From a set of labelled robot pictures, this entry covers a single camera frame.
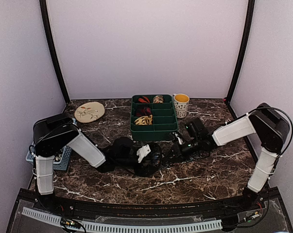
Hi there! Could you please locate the maroon navy striped rolled tie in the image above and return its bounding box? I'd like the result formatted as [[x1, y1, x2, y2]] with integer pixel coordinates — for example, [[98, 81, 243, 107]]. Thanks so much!
[[135, 107, 152, 117]]

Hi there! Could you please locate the white mug yellow inside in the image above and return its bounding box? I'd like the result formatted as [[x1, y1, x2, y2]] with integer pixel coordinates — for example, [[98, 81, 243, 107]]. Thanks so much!
[[172, 94, 190, 118]]

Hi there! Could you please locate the red navy striped rolled tie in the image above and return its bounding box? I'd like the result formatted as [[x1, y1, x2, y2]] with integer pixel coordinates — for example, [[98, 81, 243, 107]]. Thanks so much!
[[137, 96, 150, 103]]

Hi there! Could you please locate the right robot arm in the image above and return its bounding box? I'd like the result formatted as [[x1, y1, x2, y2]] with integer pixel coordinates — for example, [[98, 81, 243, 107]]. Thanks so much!
[[165, 103, 293, 211]]

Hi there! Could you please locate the green compartment organizer tray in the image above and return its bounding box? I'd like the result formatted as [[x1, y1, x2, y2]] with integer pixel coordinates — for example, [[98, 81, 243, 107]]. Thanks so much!
[[130, 94, 178, 141]]

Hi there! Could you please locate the white slotted cable duct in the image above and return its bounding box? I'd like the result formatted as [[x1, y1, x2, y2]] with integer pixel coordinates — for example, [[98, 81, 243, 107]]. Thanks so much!
[[21, 206, 223, 233]]

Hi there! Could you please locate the right black frame post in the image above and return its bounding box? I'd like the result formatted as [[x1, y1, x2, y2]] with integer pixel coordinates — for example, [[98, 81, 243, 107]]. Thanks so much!
[[225, 0, 255, 105]]

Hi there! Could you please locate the yellow patterned rolled tie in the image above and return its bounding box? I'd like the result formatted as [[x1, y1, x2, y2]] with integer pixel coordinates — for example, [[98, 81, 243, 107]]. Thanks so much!
[[135, 115, 153, 125]]

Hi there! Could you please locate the black front rail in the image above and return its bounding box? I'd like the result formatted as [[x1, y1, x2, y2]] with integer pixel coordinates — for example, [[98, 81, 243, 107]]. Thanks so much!
[[19, 189, 280, 221]]

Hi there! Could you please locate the left black frame post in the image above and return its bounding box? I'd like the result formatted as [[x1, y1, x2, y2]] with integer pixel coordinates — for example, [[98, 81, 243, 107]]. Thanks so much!
[[39, 0, 70, 105]]

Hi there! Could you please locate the dark floral necktie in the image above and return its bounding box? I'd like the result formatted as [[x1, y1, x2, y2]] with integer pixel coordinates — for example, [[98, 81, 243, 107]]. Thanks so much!
[[148, 151, 195, 168]]

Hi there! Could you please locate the black frame post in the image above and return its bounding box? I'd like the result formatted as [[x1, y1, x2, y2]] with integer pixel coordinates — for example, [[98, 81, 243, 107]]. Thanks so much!
[[225, 0, 255, 105], [39, 0, 70, 105]]

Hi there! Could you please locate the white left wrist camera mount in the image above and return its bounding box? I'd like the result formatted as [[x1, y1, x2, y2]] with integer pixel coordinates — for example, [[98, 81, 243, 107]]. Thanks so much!
[[137, 144, 151, 163]]

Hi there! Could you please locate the light blue plastic basket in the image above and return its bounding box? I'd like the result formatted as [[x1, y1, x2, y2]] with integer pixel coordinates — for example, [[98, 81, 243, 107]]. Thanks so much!
[[26, 114, 78, 171]]

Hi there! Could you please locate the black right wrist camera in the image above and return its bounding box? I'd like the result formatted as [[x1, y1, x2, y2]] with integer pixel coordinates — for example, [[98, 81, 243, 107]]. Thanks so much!
[[185, 118, 208, 142]]

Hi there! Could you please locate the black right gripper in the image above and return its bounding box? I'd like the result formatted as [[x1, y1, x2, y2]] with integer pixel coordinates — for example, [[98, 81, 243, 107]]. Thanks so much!
[[164, 136, 202, 162]]

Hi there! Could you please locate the round bird-pattern plate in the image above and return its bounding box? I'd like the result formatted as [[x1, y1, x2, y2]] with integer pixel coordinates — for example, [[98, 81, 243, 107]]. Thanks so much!
[[74, 101, 105, 123]]

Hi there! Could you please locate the floral cream rolled tie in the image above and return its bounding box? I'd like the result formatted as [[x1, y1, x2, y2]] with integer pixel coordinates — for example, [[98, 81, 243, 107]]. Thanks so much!
[[153, 95, 165, 103]]

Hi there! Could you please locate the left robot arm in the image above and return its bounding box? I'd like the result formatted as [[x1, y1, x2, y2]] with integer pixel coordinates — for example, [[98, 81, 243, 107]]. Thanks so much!
[[29, 113, 163, 212]]

